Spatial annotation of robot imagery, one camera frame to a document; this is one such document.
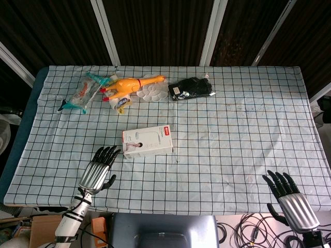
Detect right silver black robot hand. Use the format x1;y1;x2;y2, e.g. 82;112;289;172
262;169;320;234

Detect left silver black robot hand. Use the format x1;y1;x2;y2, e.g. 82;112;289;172
78;145;122;195

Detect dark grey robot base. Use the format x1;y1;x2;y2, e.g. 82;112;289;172
111;213;220;248

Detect orange small box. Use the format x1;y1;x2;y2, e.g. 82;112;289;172
91;216;109;248

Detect white lamp product box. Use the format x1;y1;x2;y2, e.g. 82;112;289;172
122;125;174;160

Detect brown cardboard box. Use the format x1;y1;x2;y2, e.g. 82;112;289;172
28;214;64;248

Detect small white yellow packet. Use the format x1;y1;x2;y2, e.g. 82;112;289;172
108;94;133;115

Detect teal clear snack bag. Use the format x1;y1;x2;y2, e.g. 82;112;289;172
57;72;112;115

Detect yellow rubber chicken toy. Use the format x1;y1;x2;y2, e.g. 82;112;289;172
99;74;167;102

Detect white flower-shaped paint palette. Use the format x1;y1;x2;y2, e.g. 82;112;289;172
136;74;169;102

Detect checkered white tablecloth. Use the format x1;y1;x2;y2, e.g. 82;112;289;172
3;65;331;216

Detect black gloves in plastic bag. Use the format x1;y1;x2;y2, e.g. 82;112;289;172
168;76;216;101

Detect black cable bundle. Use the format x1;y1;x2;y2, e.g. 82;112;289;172
216;213;308;248

